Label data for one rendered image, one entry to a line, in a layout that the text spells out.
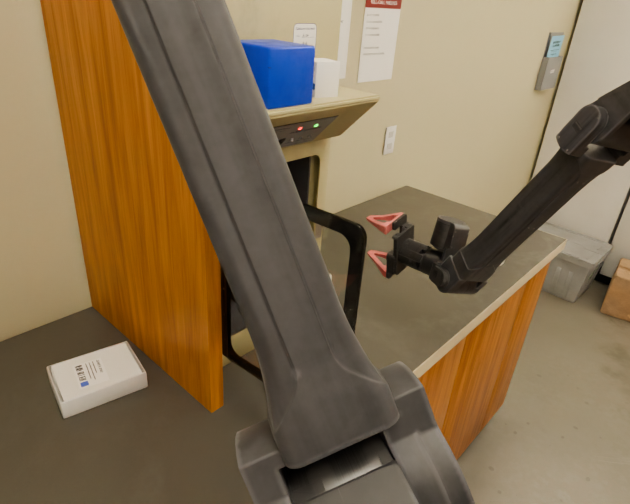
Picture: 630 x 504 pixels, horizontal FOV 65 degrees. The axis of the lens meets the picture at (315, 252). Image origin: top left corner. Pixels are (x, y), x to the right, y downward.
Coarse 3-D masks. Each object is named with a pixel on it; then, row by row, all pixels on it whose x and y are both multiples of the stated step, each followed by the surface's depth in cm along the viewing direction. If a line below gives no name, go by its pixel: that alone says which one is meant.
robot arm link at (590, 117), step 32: (576, 128) 67; (576, 160) 70; (608, 160) 70; (544, 192) 75; (576, 192) 74; (512, 224) 81; (448, 256) 94; (480, 256) 87; (448, 288) 93; (480, 288) 94
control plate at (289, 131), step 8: (312, 120) 86; (320, 120) 88; (328, 120) 90; (280, 128) 82; (288, 128) 84; (296, 128) 86; (304, 128) 88; (312, 128) 90; (320, 128) 93; (280, 136) 86; (288, 136) 88; (296, 136) 90; (304, 136) 92; (312, 136) 95; (288, 144) 92
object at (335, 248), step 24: (312, 216) 74; (336, 216) 72; (336, 240) 73; (360, 240) 70; (336, 264) 74; (360, 264) 71; (336, 288) 76; (360, 288) 74; (240, 336) 97; (240, 360) 100
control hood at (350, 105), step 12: (348, 96) 91; (360, 96) 92; (372, 96) 93; (276, 108) 77; (288, 108) 78; (300, 108) 80; (312, 108) 82; (324, 108) 84; (336, 108) 87; (348, 108) 90; (360, 108) 94; (276, 120) 78; (288, 120) 81; (300, 120) 83; (336, 120) 93; (348, 120) 97; (324, 132) 97; (336, 132) 101
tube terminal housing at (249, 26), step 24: (240, 0) 78; (264, 0) 81; (288, 0) 84; (312, 0) 88; (336, 0) 93; (240, 24) 79; (264, 24) 83; (288, 24) 86; (336, 24) 95; (336, 48) 98; (312, 144) 103; (312, 168) 110; (312, 192) 113
